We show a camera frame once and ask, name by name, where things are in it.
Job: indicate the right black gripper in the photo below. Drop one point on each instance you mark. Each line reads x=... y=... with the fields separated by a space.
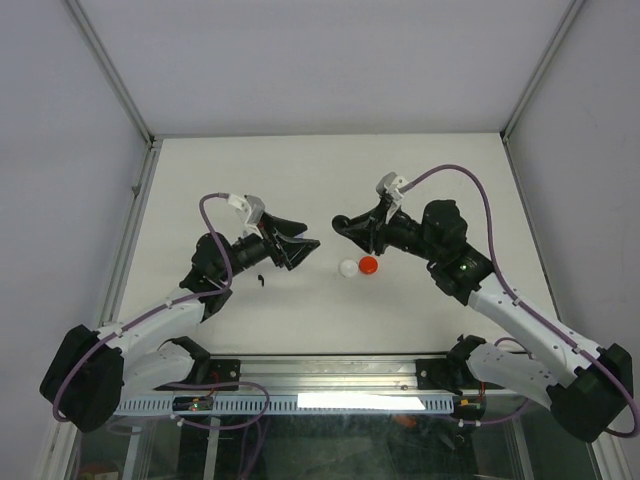
x=369 y=231

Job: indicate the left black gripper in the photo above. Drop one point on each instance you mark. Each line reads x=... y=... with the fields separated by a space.
x=282 y=233

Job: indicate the black earbud charging case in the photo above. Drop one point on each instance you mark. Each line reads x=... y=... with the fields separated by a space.
x=340 y=223

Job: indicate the orange earbud charging case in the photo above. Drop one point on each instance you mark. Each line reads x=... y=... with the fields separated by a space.
x=368 y=265

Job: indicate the white earbud charging case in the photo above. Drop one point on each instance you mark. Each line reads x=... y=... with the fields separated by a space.
x=348 y=268

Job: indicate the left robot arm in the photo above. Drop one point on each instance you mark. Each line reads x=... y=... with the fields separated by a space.
x=93 y=371

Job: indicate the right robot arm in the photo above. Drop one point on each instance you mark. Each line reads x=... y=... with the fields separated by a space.
x=584 y=385

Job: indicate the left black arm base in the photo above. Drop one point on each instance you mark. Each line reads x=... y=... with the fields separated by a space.
x=217 y=374

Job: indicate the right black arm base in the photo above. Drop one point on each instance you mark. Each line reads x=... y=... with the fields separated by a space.
x=439 y=373

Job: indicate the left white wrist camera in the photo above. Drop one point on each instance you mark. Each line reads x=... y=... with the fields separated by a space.
x=249 y=209

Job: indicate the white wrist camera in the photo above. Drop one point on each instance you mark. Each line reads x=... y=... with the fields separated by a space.
x=390 y=186
x=249 y=209

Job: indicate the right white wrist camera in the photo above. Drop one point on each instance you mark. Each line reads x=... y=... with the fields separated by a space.
x=390 y=186

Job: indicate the aluminium mounting rail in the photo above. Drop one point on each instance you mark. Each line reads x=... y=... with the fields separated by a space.
x=293 y=374

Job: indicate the white slotted cable duct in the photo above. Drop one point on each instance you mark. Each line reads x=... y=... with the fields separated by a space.
x=303 y=403

